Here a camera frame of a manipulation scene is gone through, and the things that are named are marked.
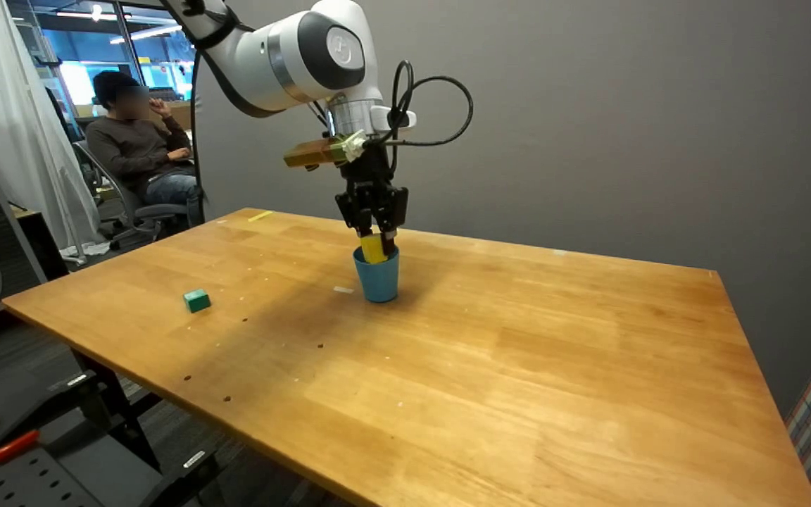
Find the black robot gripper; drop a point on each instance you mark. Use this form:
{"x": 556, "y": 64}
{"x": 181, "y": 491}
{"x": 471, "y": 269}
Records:
{"x": 373, "y": 198}

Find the yellow cube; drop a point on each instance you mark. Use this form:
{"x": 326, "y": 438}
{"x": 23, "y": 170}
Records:
{"x": 373, "y": 249}

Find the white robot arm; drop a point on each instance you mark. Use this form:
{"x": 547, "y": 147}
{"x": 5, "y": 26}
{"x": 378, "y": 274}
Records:
{"x": 323, "y": 57}

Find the blue plastic cup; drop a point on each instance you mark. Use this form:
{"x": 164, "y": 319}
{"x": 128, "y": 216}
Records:
{"x": 378, "y": 283}

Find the green cube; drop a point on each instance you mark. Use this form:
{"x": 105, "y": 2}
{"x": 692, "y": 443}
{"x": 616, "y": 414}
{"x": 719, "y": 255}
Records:
{"x": 195, "y": 300}

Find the seated man in background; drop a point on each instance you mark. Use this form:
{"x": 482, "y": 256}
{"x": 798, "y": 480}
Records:
{"x": 142, "y": 143}

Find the office chair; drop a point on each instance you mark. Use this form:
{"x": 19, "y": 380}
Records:
{"x": 137, "y": 219}

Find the white curtain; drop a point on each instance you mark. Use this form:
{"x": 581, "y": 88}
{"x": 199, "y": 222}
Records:
{"x": 39, "y": 160}

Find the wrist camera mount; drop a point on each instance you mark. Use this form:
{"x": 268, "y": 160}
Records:
{"x": 329, "y": 149}

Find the black table leg frame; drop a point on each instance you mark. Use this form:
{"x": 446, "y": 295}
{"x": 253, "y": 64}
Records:
{"x": 109, "y": 411}

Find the orange clamp handle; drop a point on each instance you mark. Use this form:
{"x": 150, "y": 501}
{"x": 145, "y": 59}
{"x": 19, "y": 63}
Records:
{"x": 19, "y": 446}

